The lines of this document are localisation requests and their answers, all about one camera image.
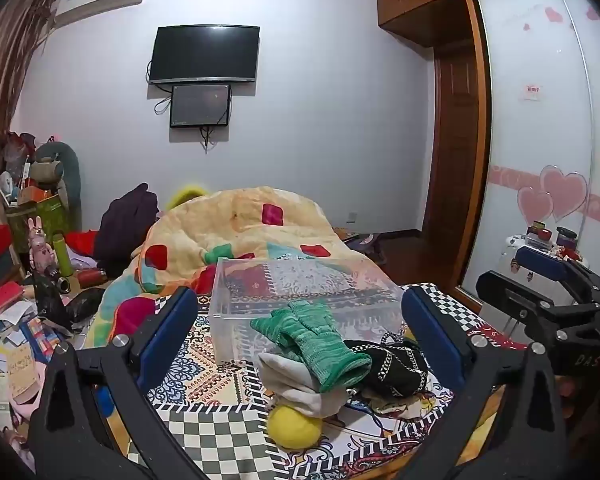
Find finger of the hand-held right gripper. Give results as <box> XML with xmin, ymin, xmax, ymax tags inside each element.
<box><xmin>516</xmin><ymin>246</ymin><xmax>598</xmax><ymax>285</ymax></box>
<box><xmin>475</xmin><ymin>270</ymin><xmax>600</xmax><ymax>356</ymax></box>

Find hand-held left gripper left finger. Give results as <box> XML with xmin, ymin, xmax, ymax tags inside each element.
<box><xmin>27</xmin><ymin>286</ymin><xmax>216</xmax><ymax>480</ymax></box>

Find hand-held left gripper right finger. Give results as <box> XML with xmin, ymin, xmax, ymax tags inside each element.
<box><xmin>400</xmin><ymin>284</ymin><xmax>581</xmax><ymax>480</ymax></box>

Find clear plastic storage box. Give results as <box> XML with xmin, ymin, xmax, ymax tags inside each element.
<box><xmin>209</xmin><ymin>257</ymin><xmax>406</xmax><ymax>367</ymax></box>

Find green knitted glove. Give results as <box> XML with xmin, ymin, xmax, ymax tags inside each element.
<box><xmin>287</xmin><ymin>299</ymin><xmax>373</xmax><ymax>395</ymax></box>
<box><xmin>250</xmin><ymin>307</ymin><xmax>308</xmax><ymax>361</ymax></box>

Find grey sock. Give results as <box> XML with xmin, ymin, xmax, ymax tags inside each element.
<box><xmin>257</xmin><ymin>350</ymin><xmax>351</xmax><ymax>418</ymax></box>

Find yellow fuzzy ball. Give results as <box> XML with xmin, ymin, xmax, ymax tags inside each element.
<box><xmin>266</xmin><ymin>404</ymin><xmax>324</xmax><ymax>451</ymax></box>

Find red lidded jar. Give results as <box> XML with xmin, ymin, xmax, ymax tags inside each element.
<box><xmin>526</xmin><ymin>221</ymin><xmax>554</xmax><ymax>247</ymax></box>

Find dark lidded jar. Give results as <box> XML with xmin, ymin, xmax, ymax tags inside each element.
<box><xmin>555</xmin><ymin>226</ymin><xmax>579</xmax><ymax>251</ymax></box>

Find white appliance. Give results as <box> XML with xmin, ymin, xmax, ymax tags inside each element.
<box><xmin>499</xmin><ymin>232</ymin><xmax>538</xmax><ymax>286</ymax></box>

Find red bottle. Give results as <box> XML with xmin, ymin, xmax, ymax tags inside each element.
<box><xmin>77</xmin><ymin>269</ymin><xmax>107</xmax><ymax>289</ymax></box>

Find patterned checkered-border bed sheet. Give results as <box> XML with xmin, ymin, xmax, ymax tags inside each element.
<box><xmin>125</xmin><ymin>259</ymin><xmax>531</xmax><ymax>480</ymax></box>

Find black plastic bag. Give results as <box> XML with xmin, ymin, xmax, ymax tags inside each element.
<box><xmin>32</xmin><ymin>274</ymin><xmax>107</xmax><ymax>334</ymax></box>

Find dark purple jacket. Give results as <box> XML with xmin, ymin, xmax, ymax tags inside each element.
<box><xmin>94</xmin><ymin>183</ymin><xmax>160</xmax><ymax>279</ymax></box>

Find red cloth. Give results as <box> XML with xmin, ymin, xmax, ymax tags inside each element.
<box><xmin>64</xmin><ymin>230</ymin><xmax>101</xmax><ymax>262</ymax></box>

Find wooden wardrobe with sliding doors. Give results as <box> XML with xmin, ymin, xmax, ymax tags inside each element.
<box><xmin>455</xmin><ymin>0</ymin><xmax>600</xmax><ymax>313</ymax></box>

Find yellow patchwork quilt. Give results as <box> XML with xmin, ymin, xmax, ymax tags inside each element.
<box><xmin>82</xmin><ymin>186</ymin><xmax>381</xmax><ymax>351</ymax></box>

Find green bottle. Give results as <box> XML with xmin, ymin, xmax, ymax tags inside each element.
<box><xmin>53</xmin><ymin>231</ymin><xmax>75</xmax><ymax>278</ymax></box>

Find yellow-green fuzzy cloth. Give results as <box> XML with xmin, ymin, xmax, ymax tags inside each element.
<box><xmin>163</xmin><ymin>185</ymin><xmax>209</xmax><ymax>211</ymax></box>

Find brown wooden door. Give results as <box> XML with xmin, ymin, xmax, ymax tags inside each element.
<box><xmin>422</xmin><ymin>45</ymin><xmax>492</xmax><ymax>261</ymax></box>

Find pink rabbit figure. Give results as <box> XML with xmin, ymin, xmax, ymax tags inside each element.
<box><xmin>27</xmin><ymin>216</ymin><xmax>57</xmax><ymax>279</ymax></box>

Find pile of papers and boxes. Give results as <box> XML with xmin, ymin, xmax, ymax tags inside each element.
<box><xmin>0</xmin><ymin>300</ymin><xmax>83</xmax><ymax>426</ymax></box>

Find red book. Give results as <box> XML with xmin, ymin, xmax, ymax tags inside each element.
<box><xmin>0</xmin><ymin>281</ymin><xmax>27</xmax><ymax>319</ymax></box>

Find green cardboard box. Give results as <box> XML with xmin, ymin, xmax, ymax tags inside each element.
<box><xmin>5</xmin><ymin>195</ymin><xmax>67</xmax><ymax>256</ymax></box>

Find grey-green plush toy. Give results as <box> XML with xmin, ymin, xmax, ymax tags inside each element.
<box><xmin>32</xmin><ymin>140</ymin><xmax>83</xmax><ymax>213</ymax></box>

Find wooden overhead cabinet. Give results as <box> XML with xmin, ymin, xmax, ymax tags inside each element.
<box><xmin>375</xmin><ymin>0</ymin><xmax>473</xmax><ymax>47</ymax></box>

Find brown striped curtain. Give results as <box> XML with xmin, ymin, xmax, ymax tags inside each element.
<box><xmin>0</xmin><ymin>0</ymin><xmax>57</xmax><ymax>241</ymax></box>

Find small black wall monitor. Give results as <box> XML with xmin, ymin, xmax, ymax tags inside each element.
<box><xmin>169</xmin><ymin>84</ymin><xmax>232</xmax><ymax>128</ymax></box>

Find wall-mounted black television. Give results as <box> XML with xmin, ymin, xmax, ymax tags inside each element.
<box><xmin>148</xmin><ymin>24</ymin><xmax>261</xmax><ymax>85</ymax></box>

